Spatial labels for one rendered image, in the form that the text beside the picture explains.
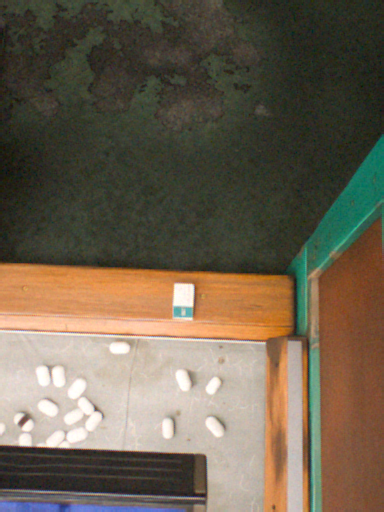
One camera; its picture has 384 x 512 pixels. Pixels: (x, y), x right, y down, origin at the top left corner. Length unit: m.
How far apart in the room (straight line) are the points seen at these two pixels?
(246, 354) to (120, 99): 1.24
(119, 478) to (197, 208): 1.31
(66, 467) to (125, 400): 0.35
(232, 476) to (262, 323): 0.26
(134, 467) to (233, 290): 0.44
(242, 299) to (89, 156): 1.08
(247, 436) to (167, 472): 0.37
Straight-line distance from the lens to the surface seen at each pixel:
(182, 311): 0.98
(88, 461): 0.69
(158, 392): 1.02
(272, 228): 1.86
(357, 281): 0.72
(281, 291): 1.02
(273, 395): 0.94
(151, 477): 0.66
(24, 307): 1.04
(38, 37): 2.23
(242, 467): 1.02
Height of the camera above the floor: 1.75
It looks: 75 degrees down
